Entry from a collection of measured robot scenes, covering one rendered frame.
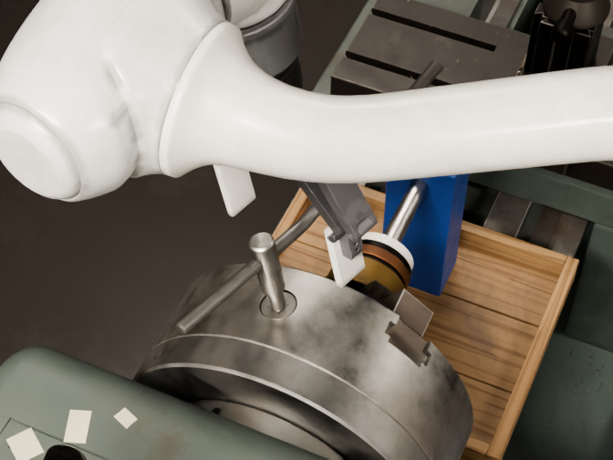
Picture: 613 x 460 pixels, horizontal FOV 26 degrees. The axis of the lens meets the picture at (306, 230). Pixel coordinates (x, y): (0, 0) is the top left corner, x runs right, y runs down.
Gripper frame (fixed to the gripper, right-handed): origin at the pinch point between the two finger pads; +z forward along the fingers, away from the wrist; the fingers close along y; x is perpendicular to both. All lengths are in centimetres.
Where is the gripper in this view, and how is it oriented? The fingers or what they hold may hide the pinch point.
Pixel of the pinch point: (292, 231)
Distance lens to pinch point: 115.1
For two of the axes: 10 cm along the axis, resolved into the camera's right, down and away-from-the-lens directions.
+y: -7.0, -4.4, 5.6
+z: 1.6, 6.6, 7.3
